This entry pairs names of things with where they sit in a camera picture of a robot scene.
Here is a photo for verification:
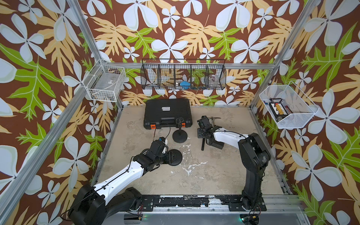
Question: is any white wire basket right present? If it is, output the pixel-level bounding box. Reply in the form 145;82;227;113
260;82;320;129

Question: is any white wire basket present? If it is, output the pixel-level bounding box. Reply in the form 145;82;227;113
83;61;126;102
260;82;320;129

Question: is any screw box in basket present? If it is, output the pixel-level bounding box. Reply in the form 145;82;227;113
269;98;289;118

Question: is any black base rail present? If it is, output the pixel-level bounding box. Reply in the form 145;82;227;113
115;194;268;212

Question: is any black wire basket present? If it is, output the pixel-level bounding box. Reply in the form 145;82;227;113
140;59;227;90

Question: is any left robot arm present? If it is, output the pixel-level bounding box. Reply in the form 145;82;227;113
67;137;169;225

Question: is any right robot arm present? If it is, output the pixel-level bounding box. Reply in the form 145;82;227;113
197;116;271;211

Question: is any black plastic tool case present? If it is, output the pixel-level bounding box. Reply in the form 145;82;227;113
143;98;193;129

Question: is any white wire basket left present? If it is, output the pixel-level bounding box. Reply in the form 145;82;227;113
83;61;126;102

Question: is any black round base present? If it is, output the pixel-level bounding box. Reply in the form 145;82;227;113
165;149;183;166
172;130;188;143

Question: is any blue object in basket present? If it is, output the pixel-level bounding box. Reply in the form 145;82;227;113
180;81;190;90

